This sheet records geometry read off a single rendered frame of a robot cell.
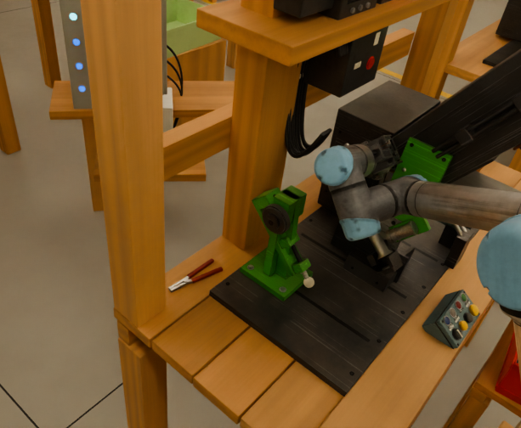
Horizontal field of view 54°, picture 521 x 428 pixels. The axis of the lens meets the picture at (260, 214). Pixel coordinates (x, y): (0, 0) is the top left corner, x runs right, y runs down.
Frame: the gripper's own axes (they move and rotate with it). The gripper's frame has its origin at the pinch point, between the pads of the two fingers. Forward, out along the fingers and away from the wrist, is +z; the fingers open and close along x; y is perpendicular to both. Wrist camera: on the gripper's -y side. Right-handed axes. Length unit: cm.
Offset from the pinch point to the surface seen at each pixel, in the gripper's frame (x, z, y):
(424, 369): -50, -13, -7
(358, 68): 21.5, -7.2, 5.9
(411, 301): -37.4, 3.4, -9.8
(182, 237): 15, 76, -147
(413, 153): -1.9, 2.3, 6.9
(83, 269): 16, 28, -171
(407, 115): 9.8, 19.3, 4.6
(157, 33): 29, -62, -4
